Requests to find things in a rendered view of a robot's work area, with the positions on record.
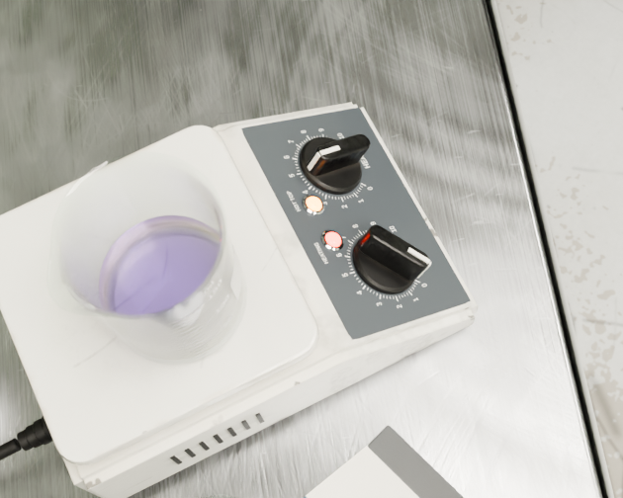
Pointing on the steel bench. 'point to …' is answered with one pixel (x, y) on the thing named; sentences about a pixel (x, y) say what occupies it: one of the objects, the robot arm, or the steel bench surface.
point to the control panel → (353, 222)
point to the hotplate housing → (359, 369)
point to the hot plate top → (254, 355)
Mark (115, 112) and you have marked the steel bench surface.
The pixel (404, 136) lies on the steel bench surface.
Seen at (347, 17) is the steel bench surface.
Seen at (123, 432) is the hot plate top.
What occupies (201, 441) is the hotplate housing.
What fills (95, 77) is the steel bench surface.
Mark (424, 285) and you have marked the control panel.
